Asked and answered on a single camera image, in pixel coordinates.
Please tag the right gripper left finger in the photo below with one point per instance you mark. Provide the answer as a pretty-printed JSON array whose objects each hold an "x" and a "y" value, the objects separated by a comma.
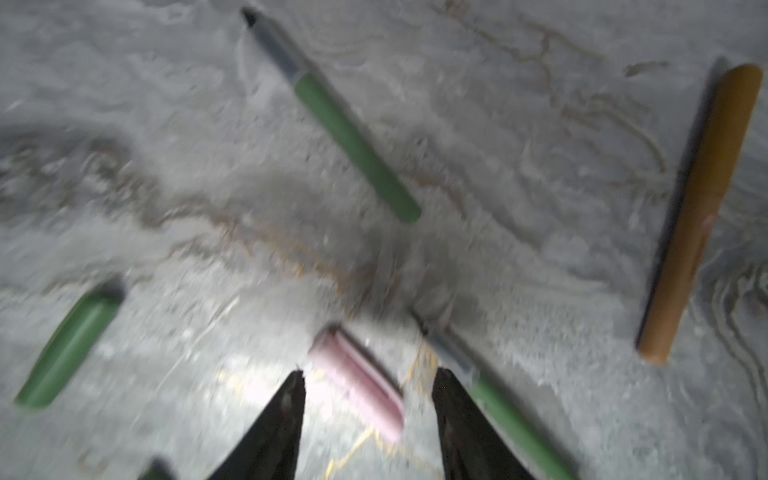
[{"x": 270, "y": 448}]

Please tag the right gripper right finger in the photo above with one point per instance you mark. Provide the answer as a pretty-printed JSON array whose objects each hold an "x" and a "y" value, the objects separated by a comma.
[{"x": 470, "y": 447}]

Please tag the dark green pen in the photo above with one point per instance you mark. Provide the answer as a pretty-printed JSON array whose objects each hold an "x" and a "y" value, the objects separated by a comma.
[
  {"x": 329, "y": 112},
  {"x": 490, "y": 394}
]

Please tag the green pen cap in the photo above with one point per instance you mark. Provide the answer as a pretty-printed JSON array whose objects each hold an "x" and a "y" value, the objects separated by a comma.
[
  {"x": 69, "y": 346},
  {"x": 157, "y": 470}
]

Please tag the orange pen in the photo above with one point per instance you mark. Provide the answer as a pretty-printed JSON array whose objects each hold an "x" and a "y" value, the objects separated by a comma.
[{"x": 716, "y": 154}]

